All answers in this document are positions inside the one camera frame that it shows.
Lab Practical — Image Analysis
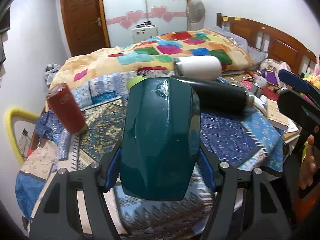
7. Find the blue patterned cloth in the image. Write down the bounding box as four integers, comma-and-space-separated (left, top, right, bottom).
15, 70, 284, 239

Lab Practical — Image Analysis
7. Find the stack of books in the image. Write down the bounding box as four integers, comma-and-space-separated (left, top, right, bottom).
263, 99, 300, 144

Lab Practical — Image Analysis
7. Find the white bottle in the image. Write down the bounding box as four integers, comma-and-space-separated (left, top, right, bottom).
174, 55, 222, 80

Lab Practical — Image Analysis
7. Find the wooden headboard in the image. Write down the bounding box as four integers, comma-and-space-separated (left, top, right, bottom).
216, 13, 317, 74

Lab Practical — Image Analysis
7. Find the white bedside cabinet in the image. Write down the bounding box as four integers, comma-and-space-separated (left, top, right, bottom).
132, 21, 158, 43

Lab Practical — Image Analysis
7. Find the brown wooden door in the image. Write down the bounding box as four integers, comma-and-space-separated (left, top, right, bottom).
60, 0, 108, 56

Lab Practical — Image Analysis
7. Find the black thermos bottle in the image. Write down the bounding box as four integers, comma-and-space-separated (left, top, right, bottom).
172, 75, 254, 116

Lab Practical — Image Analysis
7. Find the white sliding wardrobe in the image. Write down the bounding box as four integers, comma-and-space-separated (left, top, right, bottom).
103, 0, 187, 47

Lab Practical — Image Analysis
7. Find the grey clothes pile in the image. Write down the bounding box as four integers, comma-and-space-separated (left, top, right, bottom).
44, 63, 61, 86

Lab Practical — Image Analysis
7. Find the right hand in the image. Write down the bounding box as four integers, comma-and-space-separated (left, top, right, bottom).
299, 135, 317, 190

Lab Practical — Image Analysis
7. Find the colourful patchwork blanket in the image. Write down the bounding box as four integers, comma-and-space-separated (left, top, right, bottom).
50, 29, 254, 89

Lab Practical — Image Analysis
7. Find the lime green bottle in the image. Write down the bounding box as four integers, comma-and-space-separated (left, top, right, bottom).
127, 76, 146, 90

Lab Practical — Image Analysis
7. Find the standing electric fan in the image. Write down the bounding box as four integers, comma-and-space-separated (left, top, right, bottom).
185, 0, 206, 31

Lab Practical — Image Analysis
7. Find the grey pillow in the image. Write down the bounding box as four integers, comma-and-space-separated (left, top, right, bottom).
209, 26, 268, 65

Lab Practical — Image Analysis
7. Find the red bottle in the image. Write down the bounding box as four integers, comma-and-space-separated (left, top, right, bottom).
46, 82, 87, 134

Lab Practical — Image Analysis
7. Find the yellow foam tube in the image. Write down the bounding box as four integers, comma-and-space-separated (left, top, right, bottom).
5, 107, 39, 166

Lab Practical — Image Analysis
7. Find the dark green cup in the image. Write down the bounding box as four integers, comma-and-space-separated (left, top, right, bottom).
120, 77, 200, 201

